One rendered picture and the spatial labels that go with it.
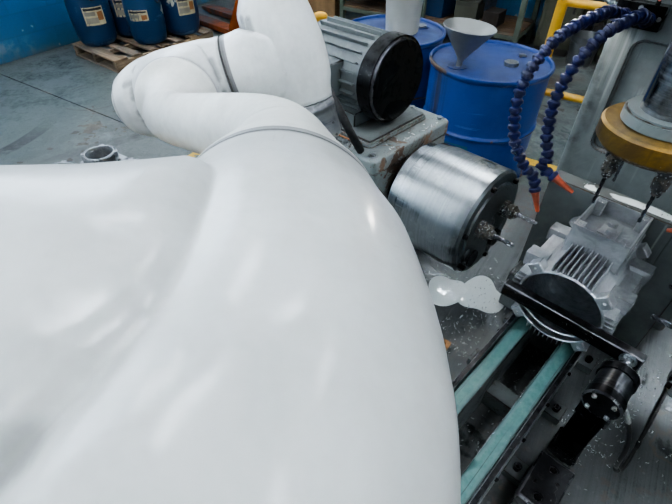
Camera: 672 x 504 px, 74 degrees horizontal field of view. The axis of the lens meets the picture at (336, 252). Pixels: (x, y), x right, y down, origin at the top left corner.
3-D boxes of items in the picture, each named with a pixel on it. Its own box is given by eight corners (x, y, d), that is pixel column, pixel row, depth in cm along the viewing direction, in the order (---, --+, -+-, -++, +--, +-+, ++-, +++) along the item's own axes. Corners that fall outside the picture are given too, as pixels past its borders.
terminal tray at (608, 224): (583, 223, 93) (597, 195, 88) (638, 247, 88) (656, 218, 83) (558, 251, 87) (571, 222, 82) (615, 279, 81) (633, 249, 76)
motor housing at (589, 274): (541, 266, 106) (570, 200, 93) (626, 310, 96) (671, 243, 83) (498, 313, 95) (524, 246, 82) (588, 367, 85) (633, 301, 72)
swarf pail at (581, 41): (559, 65, 449) (569, 36, 431) (564, 56, 469) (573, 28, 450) (592, 71, 439) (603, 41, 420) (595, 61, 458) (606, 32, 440)
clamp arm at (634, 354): (641, 363, 77) (506, 286, 90) (650, 352, 75) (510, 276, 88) (634, 375, 75) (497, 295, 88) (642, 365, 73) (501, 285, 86)
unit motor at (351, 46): (329, 150, 140) (328, 0, 112) (414, 193, 123) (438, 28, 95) (265, 183, 127) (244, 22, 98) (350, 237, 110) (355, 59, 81)
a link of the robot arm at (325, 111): (346, 92, 63) (356, 133, 65) (306, 96, 69) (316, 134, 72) (297, 112, 58) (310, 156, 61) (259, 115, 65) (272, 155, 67)
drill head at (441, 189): (400, 188, 130) (410, 106, 113) (516, 247, 111) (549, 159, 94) (340, 227, 117) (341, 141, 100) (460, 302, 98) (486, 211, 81)
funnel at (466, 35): (448, 66, 231) (457, 12, 214) (492, 75, 221) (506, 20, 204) (427, 82, 215) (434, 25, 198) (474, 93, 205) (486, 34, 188)
